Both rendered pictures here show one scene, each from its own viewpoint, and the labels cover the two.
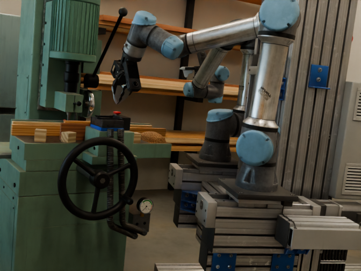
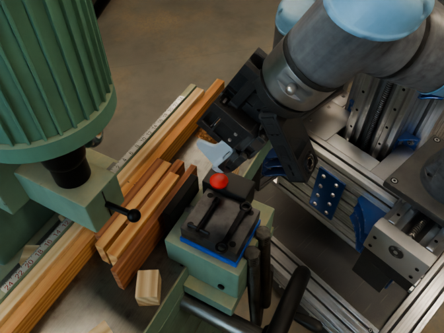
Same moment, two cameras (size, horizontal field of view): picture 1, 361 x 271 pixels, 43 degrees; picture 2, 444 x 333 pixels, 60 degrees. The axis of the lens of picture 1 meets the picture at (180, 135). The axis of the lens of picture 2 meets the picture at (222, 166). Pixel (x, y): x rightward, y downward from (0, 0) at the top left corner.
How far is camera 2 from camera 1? 147 cm
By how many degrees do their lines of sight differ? 48
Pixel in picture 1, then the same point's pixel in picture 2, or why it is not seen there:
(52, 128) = (76, 260)
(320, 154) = not seen: outside the picture
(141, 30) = (386, 54)
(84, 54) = (100, 111)
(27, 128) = (32, 314)
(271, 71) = not seen: outside the picture
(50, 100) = (16, 196)
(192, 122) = not seen: outside the picture
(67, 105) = (96, 220)
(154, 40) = (425, 72)
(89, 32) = (85, 30)
